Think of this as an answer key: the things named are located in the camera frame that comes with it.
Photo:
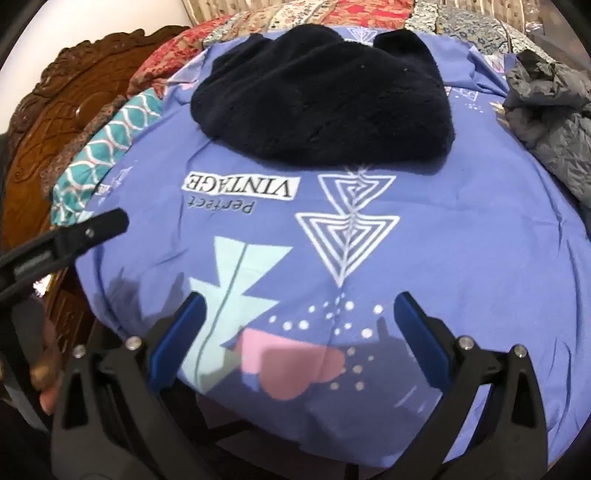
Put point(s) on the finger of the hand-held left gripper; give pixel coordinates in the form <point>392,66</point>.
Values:
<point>94,230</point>

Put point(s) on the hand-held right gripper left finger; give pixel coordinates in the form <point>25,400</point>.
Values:
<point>178,344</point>

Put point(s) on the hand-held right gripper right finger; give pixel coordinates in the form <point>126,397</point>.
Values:
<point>422,344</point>

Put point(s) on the dark navy fleece garment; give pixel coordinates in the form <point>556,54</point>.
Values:
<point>323,101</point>

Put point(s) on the person's left hand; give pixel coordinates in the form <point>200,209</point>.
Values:
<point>46,362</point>

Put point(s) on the teal patterned cloth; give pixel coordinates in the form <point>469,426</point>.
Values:
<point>101,152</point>

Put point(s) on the blue printed bedsheet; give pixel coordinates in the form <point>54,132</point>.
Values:
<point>415,258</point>

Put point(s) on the carved wooden headboard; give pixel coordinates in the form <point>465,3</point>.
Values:
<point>55,92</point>

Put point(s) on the grey fuzzy garment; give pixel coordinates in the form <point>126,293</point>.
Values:
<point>549,120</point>

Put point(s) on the patchwork quilt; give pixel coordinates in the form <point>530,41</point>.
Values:
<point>369,14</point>

